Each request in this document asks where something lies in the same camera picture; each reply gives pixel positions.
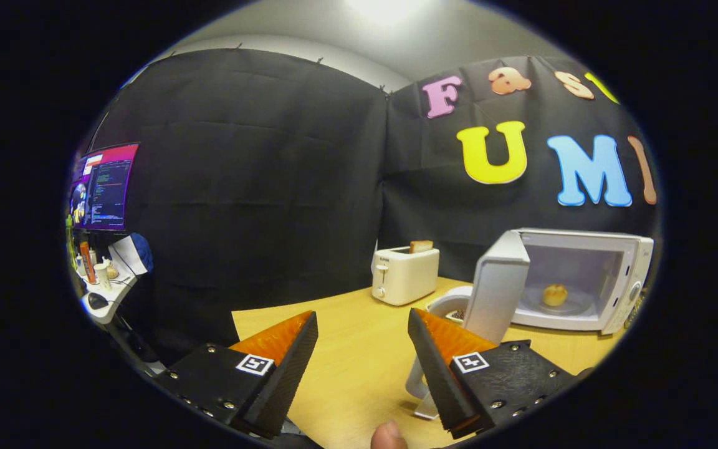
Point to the glass microwave turntable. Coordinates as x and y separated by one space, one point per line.
574 307

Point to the white divided bean dish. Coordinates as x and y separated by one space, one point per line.
449 305

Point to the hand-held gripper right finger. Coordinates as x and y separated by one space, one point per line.
437 368

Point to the orange bottle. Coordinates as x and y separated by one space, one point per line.
87 262

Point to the cream toaster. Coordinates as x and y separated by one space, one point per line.
402 277

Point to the white microwave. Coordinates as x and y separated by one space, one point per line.
496 293

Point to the golden bread bun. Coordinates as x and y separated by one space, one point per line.
555 295

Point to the white side desk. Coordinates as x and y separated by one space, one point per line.
119 298

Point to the black computer mouse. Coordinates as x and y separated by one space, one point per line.
98 301

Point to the computer monitor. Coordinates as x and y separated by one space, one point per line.
110 187

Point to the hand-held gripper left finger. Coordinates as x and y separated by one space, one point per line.
290 365

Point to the toast slice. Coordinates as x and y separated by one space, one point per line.
421 246

